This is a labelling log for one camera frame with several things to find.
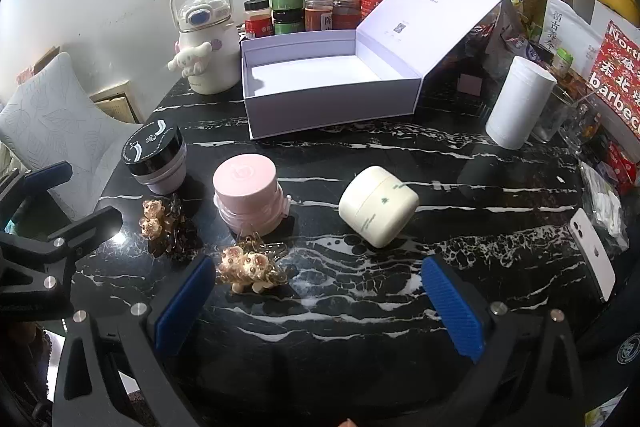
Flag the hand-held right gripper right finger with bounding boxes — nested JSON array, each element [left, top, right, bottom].
[[421, 255, 586, 427]]

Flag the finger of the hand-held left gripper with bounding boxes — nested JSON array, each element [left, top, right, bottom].
[[0, 161, 73, 233], [0, 206, 123, 315]]

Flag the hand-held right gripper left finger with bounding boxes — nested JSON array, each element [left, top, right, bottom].
[[52, 253, 217, 427]]

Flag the dark bear hair clip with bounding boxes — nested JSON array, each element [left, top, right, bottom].
[[139, 193, 201, 263]]

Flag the clear bear hair clip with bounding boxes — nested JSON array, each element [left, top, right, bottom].
[[216, 232, 291, 295]]

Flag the black lid cosmetic jar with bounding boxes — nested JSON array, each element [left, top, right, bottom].
[[124, 119, 188, 195]]

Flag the cream cosmetic jar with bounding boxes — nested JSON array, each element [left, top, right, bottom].
[[338, 165, 420, 249]]

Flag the pink cosmetic jar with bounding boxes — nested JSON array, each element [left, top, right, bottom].
[[212, 153, 278, 212]]

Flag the white gift box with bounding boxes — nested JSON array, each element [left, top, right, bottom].
[[240, 0, 517, 140]]

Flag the grey leaf pattern pillow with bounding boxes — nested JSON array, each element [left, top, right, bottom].
[[0, 52, 146, 220]]

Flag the wooden cabinet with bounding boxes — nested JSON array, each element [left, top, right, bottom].
[[90, 79, 141, 125]]

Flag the white smartphone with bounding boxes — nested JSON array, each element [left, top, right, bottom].
[[568, 208, 617, 303]]

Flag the dark jacket with emblem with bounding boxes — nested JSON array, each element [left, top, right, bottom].
[[580, 287, 640, 388]]

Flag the clear bag white pieces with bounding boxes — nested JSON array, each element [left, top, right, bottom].
[[580, 162, 631, 253]]

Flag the white cartoon water bottle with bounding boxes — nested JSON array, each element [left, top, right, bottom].
[[167, 0, 242, 95]]

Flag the white cylinder canister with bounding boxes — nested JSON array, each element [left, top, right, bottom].
[[485, 55, 557, 150]]

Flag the glass mug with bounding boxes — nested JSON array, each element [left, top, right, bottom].
[[532, 84, 576, 142]]

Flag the red packet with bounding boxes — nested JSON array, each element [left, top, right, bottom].
[[607, 142, 640, 195]]

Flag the dark box pink label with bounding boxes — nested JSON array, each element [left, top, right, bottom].
[[457, 72, 486, 96]]

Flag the red label jar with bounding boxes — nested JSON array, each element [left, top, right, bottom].
[[244, 0, 272, 40]]

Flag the red printed box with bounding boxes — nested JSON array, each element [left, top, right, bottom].
[[587, 19, 640, 148]]

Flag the white printed pouch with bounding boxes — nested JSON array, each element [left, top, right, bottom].
[[540, 0, 603, 75]]

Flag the orange contents jar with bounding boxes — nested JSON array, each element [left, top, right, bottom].
[[304, 0, 334, 32]]

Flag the red contents jar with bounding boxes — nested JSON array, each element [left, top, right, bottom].
[[332, 0, 361, 30]]

